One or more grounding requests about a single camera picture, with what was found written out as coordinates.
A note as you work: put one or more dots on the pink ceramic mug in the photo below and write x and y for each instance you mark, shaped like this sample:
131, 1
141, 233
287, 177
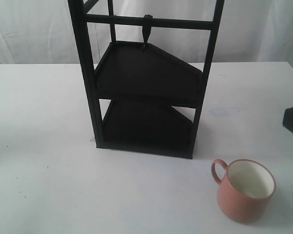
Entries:
245, 189

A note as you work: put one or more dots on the white backdrop curtain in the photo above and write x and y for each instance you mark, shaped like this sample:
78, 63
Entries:
40, 31

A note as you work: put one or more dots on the black metal shelf rack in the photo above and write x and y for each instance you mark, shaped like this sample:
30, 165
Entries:
140, 101

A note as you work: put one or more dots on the black plastic hook clip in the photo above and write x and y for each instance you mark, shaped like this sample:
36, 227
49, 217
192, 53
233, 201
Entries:
146, 30

